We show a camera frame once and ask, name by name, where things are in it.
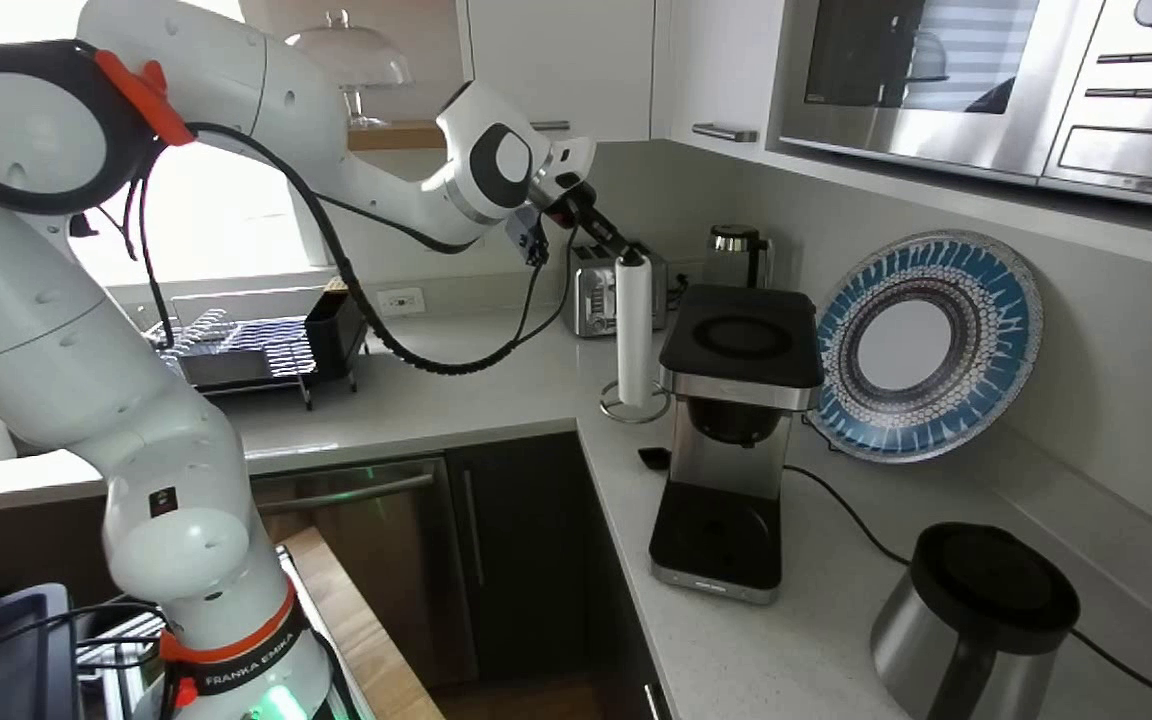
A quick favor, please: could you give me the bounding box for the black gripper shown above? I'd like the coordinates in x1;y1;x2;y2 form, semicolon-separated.
516;170;643;269

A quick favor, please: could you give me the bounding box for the white kitchen paper roll holder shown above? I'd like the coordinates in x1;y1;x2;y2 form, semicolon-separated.
600;247;670;424

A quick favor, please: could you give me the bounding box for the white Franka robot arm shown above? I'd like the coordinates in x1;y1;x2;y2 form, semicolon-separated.
0;0;613;720

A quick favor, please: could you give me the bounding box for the black silver coffee machine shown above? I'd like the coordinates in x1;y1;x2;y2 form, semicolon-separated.
647;287;824;602

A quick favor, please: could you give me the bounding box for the stainless steel coffee carafe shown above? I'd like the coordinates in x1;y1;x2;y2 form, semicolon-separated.
867;523;1081;720

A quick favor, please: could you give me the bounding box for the silver toaster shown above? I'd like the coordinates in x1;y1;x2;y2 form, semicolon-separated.
566;238;615;339

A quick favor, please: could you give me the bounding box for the black dish rack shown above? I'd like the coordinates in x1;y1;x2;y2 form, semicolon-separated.
161;287;364;403

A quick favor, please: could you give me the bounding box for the dark lower cabinet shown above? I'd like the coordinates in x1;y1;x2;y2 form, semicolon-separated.
255;435;674;720

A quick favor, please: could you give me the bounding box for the blue white decorative plate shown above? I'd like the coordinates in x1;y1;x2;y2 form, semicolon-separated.
808;233;1045;465

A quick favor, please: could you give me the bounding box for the wooden shelf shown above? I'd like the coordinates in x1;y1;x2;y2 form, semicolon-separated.
282;527;444;720

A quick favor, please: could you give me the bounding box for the stainless steel microwave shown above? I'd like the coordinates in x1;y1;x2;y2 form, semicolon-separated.
777;0;1152;202

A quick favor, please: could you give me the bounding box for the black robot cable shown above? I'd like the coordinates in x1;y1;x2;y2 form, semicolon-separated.
92;120;573;381

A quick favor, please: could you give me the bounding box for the black power cord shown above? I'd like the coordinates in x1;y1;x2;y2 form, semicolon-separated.
781;458;1152;720

